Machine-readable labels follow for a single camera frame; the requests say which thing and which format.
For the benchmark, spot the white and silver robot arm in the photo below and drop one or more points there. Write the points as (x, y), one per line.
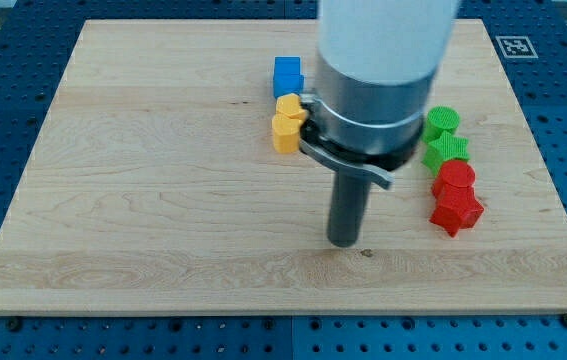
(376, 61)

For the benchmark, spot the green star block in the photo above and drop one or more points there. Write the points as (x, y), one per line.
(445, 148)

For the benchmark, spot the red star block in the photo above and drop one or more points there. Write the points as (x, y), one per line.
(456, 208)

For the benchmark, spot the yellow heart block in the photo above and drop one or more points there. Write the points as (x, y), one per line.
(285, 133)

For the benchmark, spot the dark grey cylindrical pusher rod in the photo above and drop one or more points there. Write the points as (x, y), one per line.
(347, 208)

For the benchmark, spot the yellow pentagon block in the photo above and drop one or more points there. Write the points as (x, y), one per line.
(289, 105)

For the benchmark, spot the silver clamp lever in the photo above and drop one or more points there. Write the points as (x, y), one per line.
(315, 144)

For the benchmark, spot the blue cube block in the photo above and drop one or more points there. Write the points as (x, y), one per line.
(287, 76)

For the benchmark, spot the light wooden board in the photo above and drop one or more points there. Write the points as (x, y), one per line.
(153, 189)

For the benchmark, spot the green cylinder block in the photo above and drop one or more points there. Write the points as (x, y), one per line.
(440, 119)

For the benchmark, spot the red cylinder block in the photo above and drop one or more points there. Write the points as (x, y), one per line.
(455, 173)

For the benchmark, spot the white fiducial marker tag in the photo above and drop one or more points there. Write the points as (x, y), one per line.
(516, 47)

